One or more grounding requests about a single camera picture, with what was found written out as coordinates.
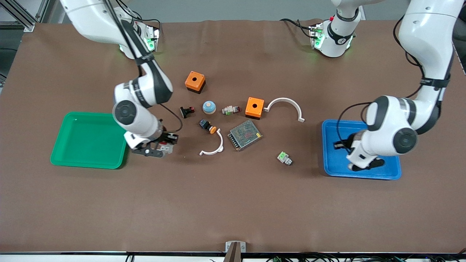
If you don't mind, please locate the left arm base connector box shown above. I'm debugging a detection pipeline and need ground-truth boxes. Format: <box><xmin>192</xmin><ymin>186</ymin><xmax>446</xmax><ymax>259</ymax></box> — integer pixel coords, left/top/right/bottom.
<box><xmin>309</xmin><ymin>23</ymin><xmax>325</xmax><ymax>50</ymax></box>

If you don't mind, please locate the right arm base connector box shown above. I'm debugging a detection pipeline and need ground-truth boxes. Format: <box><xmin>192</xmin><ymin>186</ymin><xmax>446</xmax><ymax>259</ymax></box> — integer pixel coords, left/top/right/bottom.
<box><xmin>140</xmin><ymin>23</ymin><xmax>161</xmax><ymax>52</ymax></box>

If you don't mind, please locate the blue plastic tray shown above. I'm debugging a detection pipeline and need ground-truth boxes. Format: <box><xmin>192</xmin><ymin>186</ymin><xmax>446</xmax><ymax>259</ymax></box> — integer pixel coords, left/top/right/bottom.
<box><xmin>321</xmin><ymin>119</ymin><xmax>402</xmax><ymax>180</ymax></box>

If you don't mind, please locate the black push button orange head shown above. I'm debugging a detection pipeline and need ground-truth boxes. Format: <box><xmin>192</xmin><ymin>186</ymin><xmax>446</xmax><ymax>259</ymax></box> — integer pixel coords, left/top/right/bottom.
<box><xmin>199</xmin><ymin>119</ymin><xmax>217</xmax><ymax>134</ymax></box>

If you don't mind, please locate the small white curved clamp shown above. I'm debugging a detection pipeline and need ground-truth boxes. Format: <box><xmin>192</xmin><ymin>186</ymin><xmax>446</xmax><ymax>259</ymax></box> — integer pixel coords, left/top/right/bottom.
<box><xmin>199</xmin><ymin>130</ymin><xmax>224</xmax><ymax>156</ymax></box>

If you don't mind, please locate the green plastic tray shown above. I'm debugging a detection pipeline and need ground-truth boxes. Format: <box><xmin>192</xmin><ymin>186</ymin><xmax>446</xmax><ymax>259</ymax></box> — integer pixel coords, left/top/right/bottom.
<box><xmin>50</xmin><ymin>111</ymin><xmax>129</xmax><ymax>170</ymax></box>

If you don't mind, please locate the orange button box upper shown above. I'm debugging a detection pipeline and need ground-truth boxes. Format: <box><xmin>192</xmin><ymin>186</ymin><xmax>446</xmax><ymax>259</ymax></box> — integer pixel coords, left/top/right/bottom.
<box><xmin>185</xmin><ymin>71</ymin><xmax>206</xmax><ymax>94</ymax></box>

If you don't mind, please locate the large white curved clamp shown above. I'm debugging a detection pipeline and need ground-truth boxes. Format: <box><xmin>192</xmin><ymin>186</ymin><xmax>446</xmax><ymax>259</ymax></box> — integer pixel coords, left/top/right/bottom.
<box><xmin>263</xmin><ymin>98</ymin><xmax>305</xmax><ymax>123</ymax></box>

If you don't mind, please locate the metal mesh power supply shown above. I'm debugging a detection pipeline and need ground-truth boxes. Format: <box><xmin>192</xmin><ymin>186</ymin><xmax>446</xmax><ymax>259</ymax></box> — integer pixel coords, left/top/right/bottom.
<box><xmin>228</xmin><ymin>120</ymin><xmax>263</xmax><ymax>152</ymax></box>

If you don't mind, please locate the brown table mat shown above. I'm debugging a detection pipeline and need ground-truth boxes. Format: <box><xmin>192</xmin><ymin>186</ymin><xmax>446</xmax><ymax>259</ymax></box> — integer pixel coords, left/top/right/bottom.
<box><xmin>0</xmin><ymin>18</ymin><xmax>466</xmax><ymax>254</ymax></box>

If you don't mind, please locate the orange button box black base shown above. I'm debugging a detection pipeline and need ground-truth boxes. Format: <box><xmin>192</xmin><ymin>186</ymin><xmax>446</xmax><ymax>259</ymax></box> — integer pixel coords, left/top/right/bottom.
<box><xmin>245</xmin><ymin>97</ymin><xmax>265</xmax><ymax>120</ymax></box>

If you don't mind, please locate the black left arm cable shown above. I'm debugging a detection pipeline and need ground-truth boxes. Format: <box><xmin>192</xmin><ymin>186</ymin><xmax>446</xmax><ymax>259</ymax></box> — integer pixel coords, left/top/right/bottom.
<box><xmin>336</xmin><ymin>15</ymin><xmax>426</xmax><ymax>146</ymax></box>

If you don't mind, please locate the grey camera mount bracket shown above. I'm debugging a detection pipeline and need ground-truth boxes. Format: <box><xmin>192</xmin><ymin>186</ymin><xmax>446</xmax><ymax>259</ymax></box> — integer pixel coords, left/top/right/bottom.
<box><xmin>225</xmin><ymin>241</ymin><xmax>246</xmax><ymax>262</ymax></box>

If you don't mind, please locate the aluminium frame profile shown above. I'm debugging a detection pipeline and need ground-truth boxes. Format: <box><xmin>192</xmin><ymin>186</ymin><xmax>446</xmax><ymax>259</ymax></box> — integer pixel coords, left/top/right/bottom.
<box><xmin>0</xmin><ymin>0</ymin><xmax>50</xmax><ymax>32</ymax></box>

